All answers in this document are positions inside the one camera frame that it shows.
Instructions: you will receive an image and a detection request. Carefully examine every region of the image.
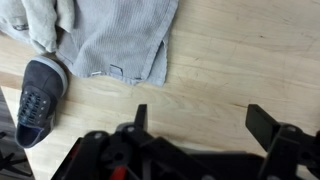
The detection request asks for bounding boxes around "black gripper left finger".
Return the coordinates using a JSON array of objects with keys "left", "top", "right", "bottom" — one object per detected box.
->
[{"left": 134, "top": 104, "right": 148, "bottom": 130}]

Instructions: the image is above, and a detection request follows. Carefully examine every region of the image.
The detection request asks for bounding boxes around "grey folded towel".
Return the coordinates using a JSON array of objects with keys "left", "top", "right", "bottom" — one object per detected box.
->
[{"left": 0, "top": 0, "right": 179, "bottom": 86}]

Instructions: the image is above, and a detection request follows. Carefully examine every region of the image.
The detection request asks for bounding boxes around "dark grey canvas shoe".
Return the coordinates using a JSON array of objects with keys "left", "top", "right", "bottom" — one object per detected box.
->
[{"left": 15, "top": 56, "right": 68, "bottom": 148}]

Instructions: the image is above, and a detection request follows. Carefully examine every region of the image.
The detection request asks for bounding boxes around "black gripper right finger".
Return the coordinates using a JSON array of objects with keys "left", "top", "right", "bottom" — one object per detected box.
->
[{"left": 245, "top": 104, "right": 280, "bottom": 151}]

